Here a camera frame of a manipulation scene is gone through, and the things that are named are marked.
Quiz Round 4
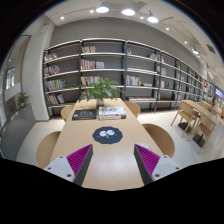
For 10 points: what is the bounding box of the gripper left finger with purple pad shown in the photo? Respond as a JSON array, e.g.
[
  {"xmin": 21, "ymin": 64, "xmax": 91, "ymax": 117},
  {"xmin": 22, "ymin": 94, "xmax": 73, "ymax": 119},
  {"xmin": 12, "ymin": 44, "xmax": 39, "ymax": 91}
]
[{"xmin": 44, "ymin": 144, "xmax": 93, "ymax": 186}]

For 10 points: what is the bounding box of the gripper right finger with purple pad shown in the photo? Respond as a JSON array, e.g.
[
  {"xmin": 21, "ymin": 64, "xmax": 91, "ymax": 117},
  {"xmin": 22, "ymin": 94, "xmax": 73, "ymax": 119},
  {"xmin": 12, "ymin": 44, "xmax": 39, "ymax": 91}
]
[{"xmin": 134, "ymin": 144, "xmax": 181, "ymax": 185}]

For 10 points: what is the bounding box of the dark round mouse pad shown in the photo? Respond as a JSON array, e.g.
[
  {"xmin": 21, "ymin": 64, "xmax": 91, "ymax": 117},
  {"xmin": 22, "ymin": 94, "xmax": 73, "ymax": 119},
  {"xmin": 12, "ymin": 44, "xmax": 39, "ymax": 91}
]
[{"xmin": 92, "ymin": 126, "xmax": 123, "ymax": 144}]

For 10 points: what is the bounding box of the wooden chair near right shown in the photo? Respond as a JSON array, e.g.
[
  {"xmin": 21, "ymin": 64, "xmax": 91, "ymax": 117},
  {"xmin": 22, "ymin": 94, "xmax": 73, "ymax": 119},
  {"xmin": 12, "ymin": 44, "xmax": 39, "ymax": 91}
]
[{"xmin": 143, "ymin": 123, "xmax": 175, "ymax": 157}]

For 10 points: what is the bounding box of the wooden chair near left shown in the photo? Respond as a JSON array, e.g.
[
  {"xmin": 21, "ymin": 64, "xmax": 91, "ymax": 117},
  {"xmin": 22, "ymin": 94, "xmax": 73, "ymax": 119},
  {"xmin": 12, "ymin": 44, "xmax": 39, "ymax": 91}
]
[{"xmin": 36, "ymin": 131, "xmax": 60, "ymax": 169}]

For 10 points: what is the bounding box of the wooden chair far left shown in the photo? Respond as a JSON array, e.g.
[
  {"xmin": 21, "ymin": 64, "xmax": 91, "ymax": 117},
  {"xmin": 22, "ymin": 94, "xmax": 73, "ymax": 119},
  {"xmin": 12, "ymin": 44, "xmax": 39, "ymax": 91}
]
[{"xmin": 61, "ymin": 105, "xmax": 73, "ymax": 120}]

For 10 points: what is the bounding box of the wooden chair far right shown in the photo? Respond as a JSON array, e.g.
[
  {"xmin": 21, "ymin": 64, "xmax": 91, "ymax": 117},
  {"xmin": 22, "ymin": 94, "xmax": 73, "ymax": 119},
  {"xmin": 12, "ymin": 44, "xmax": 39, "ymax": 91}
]
[{"xmin": 125, "ymin": 101, "xmax": 141, "ymax": 117}]

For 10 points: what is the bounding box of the white book stack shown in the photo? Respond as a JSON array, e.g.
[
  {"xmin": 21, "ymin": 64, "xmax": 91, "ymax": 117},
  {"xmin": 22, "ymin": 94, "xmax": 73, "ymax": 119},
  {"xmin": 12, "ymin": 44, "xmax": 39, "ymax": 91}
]
[{"xmin": 98, "ymin": 106, "xmax": 126, "ymax": 120}]

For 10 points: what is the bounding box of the light wooden side chair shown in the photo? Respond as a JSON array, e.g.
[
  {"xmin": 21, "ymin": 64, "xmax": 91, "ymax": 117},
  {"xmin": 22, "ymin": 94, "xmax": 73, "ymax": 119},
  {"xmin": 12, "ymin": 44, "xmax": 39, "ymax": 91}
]
[{"xmin": 174, "ymin": 100, "xmax": 199, "ymax": 135}]

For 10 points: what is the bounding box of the wooden side table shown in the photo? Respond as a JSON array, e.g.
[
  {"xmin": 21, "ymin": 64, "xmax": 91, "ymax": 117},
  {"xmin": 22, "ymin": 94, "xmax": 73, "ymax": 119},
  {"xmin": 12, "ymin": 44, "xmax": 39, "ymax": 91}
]
[{"xmin": 181, "ymin": 99, "xmax": 222, "ymax": 148}]

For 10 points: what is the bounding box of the green potted plant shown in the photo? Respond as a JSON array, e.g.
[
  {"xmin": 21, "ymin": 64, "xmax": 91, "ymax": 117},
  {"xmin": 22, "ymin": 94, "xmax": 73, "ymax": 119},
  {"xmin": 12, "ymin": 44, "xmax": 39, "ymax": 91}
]
[{"xmin": 79, "ymin": 78, "xmax": 124, "ymax": 106}]

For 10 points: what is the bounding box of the small plant by window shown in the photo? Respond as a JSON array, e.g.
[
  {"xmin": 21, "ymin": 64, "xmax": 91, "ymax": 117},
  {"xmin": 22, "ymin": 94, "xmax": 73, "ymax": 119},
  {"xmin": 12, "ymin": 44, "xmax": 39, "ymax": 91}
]
[{"xmin": 17, "ymin": 93, "xmax": 29, "ymax": 108}]

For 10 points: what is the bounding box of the large grey bookshelf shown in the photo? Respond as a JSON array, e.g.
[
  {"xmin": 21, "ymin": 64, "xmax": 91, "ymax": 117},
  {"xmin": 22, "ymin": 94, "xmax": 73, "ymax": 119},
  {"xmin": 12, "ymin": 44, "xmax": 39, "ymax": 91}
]
[{"xmin": 43, "ymin": 38, "xmax": 214, "ymax": 116}]

